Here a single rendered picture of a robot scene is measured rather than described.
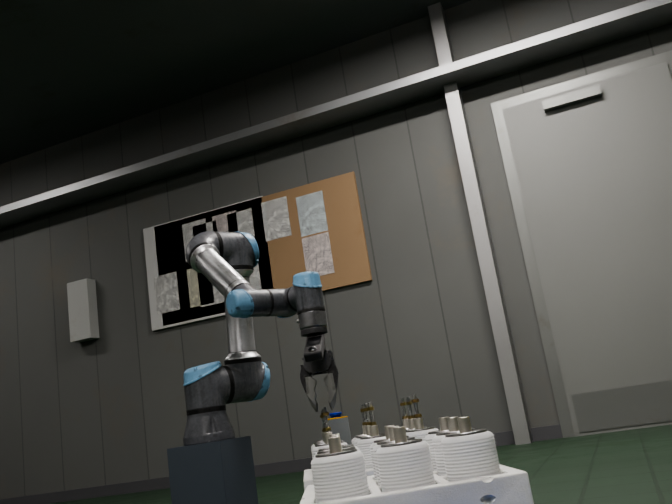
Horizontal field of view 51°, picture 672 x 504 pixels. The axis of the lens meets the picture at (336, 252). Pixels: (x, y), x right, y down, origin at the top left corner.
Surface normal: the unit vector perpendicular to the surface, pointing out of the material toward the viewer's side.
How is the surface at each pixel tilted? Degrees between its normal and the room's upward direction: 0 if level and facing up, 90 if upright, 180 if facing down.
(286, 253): 90
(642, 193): 90
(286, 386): 90
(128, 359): 90
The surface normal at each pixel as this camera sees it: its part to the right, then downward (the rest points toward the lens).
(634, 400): -0.37, -0.16
